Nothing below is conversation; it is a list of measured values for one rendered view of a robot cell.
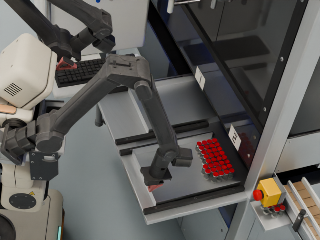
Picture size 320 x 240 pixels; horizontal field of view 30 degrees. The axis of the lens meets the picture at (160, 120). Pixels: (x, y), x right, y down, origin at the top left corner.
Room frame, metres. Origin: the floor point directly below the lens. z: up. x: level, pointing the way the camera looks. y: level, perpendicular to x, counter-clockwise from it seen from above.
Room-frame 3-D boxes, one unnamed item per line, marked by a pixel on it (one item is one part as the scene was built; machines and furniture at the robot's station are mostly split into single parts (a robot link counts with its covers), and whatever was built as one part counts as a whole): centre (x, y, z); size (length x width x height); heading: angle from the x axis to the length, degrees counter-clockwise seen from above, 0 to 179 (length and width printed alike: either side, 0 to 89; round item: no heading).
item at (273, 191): (1.34, -0.43, 1.00); 0.08 x 0.07 x 0.07; 117
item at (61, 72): (2.03, 0.32, 0.82); 0.40 x 0.14 x 0.02; 117
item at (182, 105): (1.81, -0.06, 0.90); 0.34 x 0.26 x 0.04; 117
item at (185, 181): (1.47, -0.12, 0.90); 0.34 x 0.26 x 0.04; 117
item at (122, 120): (1.63, -0.07, 0.87); 0.70 x 0.48 x 0.02; 27
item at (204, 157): (1.51, -0.20, 0.90); 0.18 x 0.02 x 0.05; 27
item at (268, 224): (1.34, -0.47, 0.87); 0.14 x 0.13 x 0.02; 117
